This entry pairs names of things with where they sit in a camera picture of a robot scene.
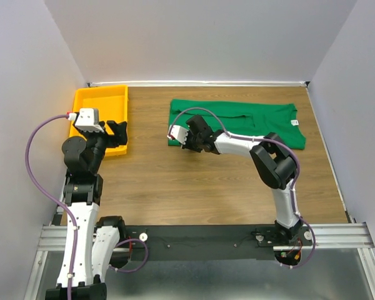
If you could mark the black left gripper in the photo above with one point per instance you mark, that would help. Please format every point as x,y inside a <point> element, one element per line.
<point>119,137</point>

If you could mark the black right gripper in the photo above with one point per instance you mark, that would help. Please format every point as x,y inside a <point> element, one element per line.
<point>186,145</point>

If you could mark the yellow plastic tray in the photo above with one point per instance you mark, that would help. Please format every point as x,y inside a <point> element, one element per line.
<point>111,102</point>

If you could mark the green t-shirt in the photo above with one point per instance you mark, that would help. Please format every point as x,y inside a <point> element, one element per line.
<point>249,119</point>

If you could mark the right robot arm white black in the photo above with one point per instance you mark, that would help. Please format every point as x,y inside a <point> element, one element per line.
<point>276,164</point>

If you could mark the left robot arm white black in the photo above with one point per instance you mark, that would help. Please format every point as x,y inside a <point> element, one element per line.
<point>90,241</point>

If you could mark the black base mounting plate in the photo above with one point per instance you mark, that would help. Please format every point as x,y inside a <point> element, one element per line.
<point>215,242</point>

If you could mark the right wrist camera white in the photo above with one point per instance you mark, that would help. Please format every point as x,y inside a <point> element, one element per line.
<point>178,133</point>

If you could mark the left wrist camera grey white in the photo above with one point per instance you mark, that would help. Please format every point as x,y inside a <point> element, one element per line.
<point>86,120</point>

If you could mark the white aluminium back rail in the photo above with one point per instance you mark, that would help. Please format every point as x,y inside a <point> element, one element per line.
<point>199,83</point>

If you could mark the aluminium left side rail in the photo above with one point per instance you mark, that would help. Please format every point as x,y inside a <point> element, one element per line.
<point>58,214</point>

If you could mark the aluminium front frame rail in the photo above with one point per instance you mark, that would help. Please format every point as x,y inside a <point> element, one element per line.
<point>339,265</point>

